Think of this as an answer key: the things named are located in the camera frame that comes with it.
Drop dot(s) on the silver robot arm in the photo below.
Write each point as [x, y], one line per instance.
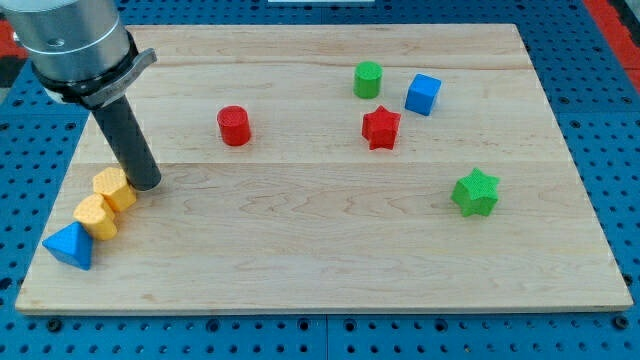
[80, 50]

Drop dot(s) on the blue cube block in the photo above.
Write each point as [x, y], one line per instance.
[422, 94]

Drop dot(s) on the light wooden board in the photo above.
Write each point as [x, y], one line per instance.
[305, 218]

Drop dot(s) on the red star block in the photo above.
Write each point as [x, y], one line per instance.
[380, 128]

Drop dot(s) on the red cylinder block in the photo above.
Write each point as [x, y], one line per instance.
[233, 122]

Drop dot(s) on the green cylinder block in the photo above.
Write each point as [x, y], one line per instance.
[367, 79]

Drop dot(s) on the green star block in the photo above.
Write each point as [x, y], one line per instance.
[476, 193]

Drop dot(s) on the yellow hexagon block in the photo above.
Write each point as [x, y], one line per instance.
[112, 183]

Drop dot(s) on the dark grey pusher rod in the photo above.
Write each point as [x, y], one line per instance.
[122, 131]

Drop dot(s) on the yellow heart block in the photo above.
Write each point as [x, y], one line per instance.
[96, 217]

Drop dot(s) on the blue triangle block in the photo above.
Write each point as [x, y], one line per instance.
[71, 245]

